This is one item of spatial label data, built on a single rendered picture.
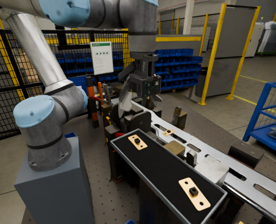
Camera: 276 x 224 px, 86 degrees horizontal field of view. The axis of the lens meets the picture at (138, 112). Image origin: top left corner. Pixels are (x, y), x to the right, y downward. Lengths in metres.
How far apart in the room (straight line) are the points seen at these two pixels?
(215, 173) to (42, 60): 0.71
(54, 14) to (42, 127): 0.34
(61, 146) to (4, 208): 1.62
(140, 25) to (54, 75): 0.38
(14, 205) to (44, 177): 1.53
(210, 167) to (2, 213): 1.96
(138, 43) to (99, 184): 0.86
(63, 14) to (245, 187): 0.78
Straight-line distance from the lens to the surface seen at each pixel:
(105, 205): 0.97
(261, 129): 3.09
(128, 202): 0.96
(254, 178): 0.82
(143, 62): 0.42
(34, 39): 0.67
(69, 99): 0.63
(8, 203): 2.20
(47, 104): 0.55
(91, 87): 1.35
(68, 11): 0.33
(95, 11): 0.38
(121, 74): 0.52
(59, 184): 0.66
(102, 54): 1.64
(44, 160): 0.62
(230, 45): 3.97
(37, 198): 0.71
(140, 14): 0.41
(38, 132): 0.57
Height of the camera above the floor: 1.53
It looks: 28 degrees down
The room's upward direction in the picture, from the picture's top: straight up
